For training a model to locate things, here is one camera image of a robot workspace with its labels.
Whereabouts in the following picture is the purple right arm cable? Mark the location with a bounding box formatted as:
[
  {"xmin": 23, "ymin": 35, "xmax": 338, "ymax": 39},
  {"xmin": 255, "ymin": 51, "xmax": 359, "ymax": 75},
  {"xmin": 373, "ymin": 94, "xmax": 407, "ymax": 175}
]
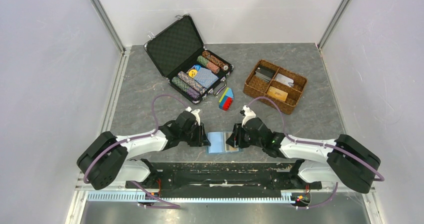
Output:
[{"xmin": 246, "ymin": 96, "xmax": 385, "ymax": 210}]

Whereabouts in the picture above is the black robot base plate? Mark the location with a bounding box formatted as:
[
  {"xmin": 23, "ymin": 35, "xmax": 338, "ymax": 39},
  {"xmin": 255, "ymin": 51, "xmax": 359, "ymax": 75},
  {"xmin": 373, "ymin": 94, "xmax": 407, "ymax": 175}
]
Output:
[{"xmin": 139, "ymin": 162, "xmax": 322, "ymax": 199}]

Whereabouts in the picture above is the colourful toy brick block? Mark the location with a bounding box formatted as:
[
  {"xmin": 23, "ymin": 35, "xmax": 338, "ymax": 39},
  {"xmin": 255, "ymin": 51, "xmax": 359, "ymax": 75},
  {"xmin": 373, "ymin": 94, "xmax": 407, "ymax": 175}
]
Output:
[{"xmin": 218, "ymin": 87, "xmax": 234, "ymax": 111}]

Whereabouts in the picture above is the white cable duct rail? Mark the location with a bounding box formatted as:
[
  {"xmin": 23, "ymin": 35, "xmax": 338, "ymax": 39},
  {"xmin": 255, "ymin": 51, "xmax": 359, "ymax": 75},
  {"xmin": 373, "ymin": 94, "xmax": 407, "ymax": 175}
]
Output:
[{"xmin": 86, "ymin": 190, "xmax": 308, "ymax": 205}]

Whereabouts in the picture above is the blue card holder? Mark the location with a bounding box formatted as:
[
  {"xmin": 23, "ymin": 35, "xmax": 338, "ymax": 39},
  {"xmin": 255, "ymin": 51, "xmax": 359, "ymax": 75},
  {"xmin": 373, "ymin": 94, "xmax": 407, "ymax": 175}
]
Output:
[{"xmin": 206, "ymin": 131, "xmax": 235, "ymax": 155}]

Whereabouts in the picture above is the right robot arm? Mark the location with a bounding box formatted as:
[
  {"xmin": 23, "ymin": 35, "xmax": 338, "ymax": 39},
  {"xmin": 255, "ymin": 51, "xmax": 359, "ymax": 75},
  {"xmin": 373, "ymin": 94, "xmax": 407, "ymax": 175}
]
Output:
[{"xmin": 226, "ymin": 117, "xmax": 385, "ymax": 194}]

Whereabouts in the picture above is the brown orange chip stack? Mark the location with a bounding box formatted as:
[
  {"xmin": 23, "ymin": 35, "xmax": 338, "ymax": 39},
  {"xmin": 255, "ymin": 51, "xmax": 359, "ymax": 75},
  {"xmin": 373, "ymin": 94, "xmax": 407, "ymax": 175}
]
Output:
[{"xmin": 202, "ymin": 50, "xmax": 230, "ymax": 71}]

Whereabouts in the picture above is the green purple chip stack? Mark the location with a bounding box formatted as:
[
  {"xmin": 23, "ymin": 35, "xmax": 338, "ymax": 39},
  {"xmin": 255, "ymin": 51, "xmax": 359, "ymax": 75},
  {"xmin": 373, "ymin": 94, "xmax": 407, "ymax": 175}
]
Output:
[{"xmin": 171, "ymin": 76, "xmax": 200, "ymax": 99}]

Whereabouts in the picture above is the white card stack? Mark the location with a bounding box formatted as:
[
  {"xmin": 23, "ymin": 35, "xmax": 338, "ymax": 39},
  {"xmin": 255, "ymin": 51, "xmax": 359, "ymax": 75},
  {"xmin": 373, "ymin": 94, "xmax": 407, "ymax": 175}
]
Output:
[{"xmin": 274, "ymin": 73, "xmax": 295, "ymax": 88}]

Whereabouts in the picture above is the dark card stack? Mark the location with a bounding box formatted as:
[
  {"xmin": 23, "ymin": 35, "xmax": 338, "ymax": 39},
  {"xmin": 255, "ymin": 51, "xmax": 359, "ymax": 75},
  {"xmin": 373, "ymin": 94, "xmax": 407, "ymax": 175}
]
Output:
[{"xmin": 255, "ymin": 65, "xmax": 276, "ymax": 83}]

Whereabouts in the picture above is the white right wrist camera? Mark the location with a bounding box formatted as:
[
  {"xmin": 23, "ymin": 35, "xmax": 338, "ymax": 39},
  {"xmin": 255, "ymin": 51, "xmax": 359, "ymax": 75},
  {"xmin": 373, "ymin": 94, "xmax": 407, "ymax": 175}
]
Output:
[{"xmin": 240, "ymin": 105, "xmax": 256, "ymax": 126}]

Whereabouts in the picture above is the green pink chip stack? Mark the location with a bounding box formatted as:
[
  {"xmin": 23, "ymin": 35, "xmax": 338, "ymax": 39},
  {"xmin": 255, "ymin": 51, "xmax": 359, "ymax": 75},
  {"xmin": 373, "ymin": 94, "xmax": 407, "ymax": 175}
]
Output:
[{"xmin": 197, "ymin": 55, "xmax": 220, "ymax": 74}]

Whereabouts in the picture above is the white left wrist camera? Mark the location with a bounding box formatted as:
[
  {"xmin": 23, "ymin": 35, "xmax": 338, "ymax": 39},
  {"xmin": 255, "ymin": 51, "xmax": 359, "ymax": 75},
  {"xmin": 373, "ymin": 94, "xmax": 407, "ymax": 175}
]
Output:
[{"xmin": 185, "ymin": 106, "xmax": 201, "ymax": 125}]

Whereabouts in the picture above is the gold striped card in sleeve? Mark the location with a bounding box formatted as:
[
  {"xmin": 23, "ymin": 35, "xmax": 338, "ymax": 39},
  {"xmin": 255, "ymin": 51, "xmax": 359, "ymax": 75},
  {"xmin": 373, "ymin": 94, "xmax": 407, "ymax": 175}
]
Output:
[{"xmin": 224, "ymin": 132, "xmax": 240, "ymax": 153}]

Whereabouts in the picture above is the woven wicker basket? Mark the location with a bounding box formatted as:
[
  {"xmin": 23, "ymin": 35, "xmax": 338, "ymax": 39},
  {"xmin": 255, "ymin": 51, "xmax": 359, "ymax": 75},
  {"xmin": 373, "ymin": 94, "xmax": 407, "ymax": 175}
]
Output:
[{"xmin": 243, "ymin": 59, "xmax": 308, "ymax": 115}]

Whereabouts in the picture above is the blue playing card deck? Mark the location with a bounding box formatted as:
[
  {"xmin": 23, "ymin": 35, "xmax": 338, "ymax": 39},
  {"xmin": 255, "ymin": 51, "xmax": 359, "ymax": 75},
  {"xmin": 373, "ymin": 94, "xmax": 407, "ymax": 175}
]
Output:
[{"xmin": 193, "ymin": 67, "xmax": 218, "ymax": 89}]

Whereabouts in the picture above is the yellow dealer chip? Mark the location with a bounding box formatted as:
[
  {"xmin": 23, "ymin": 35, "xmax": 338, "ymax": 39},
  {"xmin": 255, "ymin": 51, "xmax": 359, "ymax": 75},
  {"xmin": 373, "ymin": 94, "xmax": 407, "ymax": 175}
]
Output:
[{"xmin": 187, "ymin": 69, "xmax": 198, "ymax": 78}]

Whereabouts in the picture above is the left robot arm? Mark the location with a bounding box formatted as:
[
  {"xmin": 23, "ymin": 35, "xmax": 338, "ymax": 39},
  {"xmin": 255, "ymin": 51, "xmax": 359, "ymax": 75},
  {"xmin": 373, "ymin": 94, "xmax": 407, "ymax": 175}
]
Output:
[{"xmin": 76, "ymin": 107, "xmax": 210, "ymax": 190}]

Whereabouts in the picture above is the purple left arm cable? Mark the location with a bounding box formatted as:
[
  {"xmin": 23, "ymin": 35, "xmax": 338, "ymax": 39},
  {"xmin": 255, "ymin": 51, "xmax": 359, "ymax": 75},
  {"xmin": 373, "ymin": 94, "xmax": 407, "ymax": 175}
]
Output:
[{"xmin": 82, "ymin": 94, "xmax": 190, "ymax": 185}]

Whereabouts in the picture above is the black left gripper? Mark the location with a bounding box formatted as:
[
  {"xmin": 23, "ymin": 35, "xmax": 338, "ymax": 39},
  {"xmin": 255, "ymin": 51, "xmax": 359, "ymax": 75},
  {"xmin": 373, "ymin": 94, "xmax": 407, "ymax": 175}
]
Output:
[{"xmin": 180, "ymin": 122, "xmax": 211, "ymax": 147}]

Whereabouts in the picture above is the gold VIP card stack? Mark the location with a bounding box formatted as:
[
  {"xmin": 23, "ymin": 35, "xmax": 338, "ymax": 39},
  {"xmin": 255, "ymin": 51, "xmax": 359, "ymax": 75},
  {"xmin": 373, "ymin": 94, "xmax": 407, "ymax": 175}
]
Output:
[{"xmin": 266, "ymin": 86, "xmax": 288, "ymax": 102}]

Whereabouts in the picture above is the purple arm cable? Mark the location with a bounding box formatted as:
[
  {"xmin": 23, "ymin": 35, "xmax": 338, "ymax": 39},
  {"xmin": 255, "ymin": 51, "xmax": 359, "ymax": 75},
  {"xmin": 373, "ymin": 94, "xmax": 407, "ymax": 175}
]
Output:
[
  {"xmin": 246, "ymin": 96, "xmax": 385, "ymax": 210},
  {"xmin": 82, "ymin": 94, "xmax": 190, "ymax": 185}
]

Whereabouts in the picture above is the black poker chip case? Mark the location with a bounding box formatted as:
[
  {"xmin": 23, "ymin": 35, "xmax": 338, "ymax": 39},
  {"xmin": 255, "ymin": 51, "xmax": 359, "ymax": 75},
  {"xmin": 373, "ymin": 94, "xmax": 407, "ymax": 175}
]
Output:
[{"xmin": 143, "ymin": 13, "xmax": 234, "ymax": 104}]

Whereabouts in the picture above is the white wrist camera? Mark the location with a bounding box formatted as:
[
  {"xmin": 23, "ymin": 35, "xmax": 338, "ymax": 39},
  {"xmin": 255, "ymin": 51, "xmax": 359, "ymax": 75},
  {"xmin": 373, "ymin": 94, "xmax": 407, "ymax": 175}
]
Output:
[
  {"xmin": 185, "ymin": 106, "xmax": 201, "ymax": 125},
  {"xmin": 240, "ymin": 105, "xmax": 256, "ymax": 126}
]

